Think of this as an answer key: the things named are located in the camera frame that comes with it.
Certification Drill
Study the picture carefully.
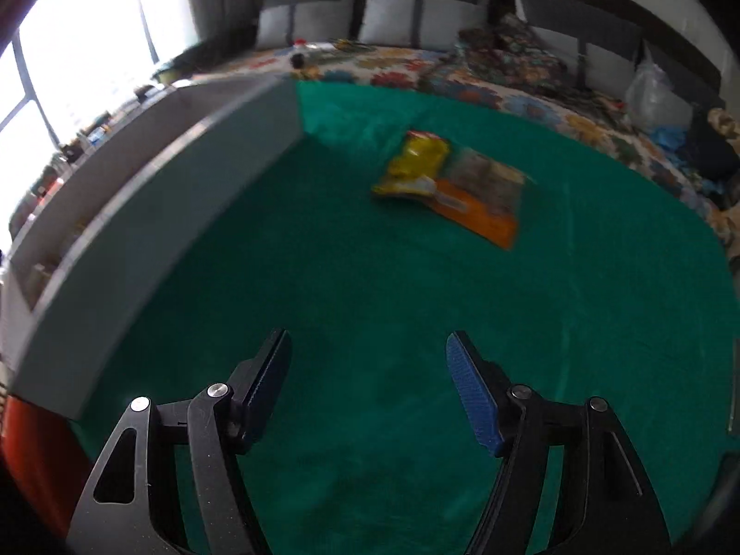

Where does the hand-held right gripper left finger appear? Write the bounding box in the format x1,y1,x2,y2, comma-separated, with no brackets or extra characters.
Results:
66,328,293,555

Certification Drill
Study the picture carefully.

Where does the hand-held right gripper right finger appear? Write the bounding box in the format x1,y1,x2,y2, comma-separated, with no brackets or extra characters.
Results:
445,331,674,555

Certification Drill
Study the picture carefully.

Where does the orange snack packet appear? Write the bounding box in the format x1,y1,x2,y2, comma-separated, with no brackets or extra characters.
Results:
425,147,536,251

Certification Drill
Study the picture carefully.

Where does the grey storage box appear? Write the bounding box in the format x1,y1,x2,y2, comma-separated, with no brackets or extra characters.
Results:
0,76,306,422

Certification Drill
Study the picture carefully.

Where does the plain yellow snack packet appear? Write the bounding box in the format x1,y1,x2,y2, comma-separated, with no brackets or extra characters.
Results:
371,130,452,200

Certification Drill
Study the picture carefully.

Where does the green cloth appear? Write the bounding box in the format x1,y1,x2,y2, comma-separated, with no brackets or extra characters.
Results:
69,81,732,555

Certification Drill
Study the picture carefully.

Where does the blue cloth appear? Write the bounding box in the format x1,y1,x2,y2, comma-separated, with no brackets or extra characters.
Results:
650,124,690,152

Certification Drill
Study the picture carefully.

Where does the dark patterned cushion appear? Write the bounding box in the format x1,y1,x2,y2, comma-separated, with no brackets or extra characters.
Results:
425,12,573,99

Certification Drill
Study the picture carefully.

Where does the black bag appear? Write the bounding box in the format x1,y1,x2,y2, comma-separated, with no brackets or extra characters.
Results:
682,110,740,183

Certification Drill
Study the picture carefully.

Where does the clear plastic bag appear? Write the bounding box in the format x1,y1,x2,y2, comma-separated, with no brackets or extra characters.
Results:
624,46,695,131

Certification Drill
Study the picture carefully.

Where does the beige patterned cloth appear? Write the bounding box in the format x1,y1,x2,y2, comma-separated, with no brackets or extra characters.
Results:
708,107,740,141

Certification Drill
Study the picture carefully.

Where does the grey curtain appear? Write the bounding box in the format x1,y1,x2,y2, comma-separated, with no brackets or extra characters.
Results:
179,0,267,53

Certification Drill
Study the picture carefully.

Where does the window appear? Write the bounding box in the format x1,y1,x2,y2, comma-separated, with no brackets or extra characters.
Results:
0,0,197,151

